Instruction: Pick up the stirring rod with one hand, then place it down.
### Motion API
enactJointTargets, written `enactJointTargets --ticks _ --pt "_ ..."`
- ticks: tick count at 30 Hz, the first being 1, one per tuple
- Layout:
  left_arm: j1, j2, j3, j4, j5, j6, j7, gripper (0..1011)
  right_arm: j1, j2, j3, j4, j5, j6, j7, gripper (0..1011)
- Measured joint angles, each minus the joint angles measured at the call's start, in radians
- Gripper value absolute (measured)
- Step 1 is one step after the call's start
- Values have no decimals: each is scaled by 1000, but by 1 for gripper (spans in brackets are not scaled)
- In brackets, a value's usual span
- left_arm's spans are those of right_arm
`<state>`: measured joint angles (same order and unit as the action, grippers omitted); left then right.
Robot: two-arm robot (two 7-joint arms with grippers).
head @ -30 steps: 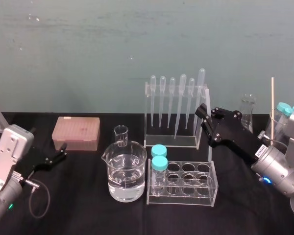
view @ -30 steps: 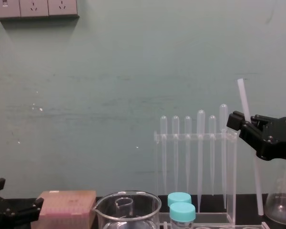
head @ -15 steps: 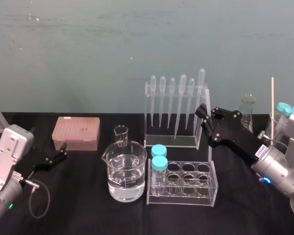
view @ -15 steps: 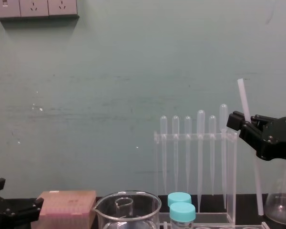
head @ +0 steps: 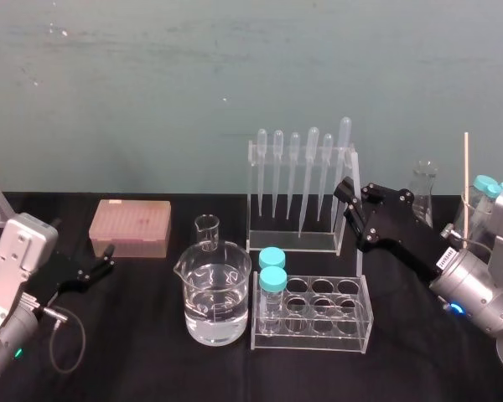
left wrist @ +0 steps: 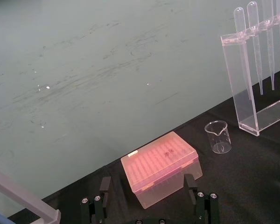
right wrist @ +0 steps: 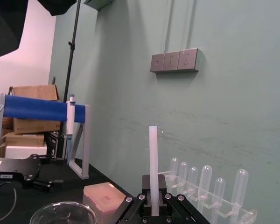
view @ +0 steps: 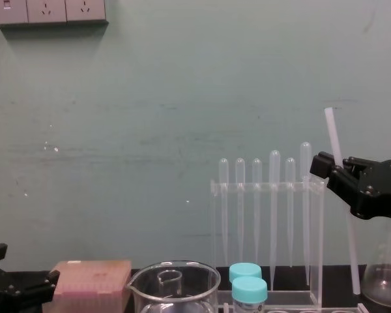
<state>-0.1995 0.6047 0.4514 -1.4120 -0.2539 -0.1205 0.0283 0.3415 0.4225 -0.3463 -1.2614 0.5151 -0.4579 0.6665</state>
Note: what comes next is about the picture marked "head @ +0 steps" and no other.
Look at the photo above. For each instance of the pale stirring rod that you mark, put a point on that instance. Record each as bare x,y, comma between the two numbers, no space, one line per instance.
468,180

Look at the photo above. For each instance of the large glass beaker with water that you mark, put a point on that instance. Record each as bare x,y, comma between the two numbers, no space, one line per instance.
213,305

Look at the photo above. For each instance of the glass conical flask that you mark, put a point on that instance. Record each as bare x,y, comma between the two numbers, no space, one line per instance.
424,197

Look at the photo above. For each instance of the clear acrylic tube rack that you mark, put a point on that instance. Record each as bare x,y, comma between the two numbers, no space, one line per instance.
318,331

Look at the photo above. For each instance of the long clear plastic pipette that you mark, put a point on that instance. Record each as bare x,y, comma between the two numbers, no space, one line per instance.
308,176
343,142

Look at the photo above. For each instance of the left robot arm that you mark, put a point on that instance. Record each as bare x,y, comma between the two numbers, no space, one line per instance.
12,259

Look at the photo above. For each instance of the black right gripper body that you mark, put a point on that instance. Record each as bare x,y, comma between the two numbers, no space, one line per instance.
398,226

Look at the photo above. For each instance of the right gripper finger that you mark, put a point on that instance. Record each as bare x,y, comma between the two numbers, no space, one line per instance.
346,190
387,194

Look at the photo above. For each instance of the glass beaker holding rod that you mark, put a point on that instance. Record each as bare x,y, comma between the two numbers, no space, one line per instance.
461,222

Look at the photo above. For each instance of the clear bottle with teal cap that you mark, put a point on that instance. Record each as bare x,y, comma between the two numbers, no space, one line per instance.
486,185

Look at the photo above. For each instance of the clear plastic transfer pipette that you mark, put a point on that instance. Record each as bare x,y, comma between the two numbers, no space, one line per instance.
276,171
324,171
292,171
261,167

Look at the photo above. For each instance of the black tablecloth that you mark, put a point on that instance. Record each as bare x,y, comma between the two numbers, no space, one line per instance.
151,360

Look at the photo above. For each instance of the small empty glass beaker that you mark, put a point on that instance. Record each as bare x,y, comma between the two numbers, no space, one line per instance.
205,234

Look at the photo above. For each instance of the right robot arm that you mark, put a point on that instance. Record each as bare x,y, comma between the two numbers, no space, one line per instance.
465,280

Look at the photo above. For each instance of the pink pipette tip box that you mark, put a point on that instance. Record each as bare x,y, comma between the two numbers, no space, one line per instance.
130,228

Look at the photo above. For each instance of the teal capped clear tube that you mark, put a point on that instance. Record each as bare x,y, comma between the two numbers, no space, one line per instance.
272,279
272,256

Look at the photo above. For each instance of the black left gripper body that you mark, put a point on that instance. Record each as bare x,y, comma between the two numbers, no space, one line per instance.
60,273

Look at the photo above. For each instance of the clear acrylic pipette stand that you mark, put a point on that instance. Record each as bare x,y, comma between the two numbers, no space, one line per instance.
293,243

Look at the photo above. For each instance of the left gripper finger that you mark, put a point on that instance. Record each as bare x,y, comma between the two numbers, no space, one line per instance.
97,272
108,252

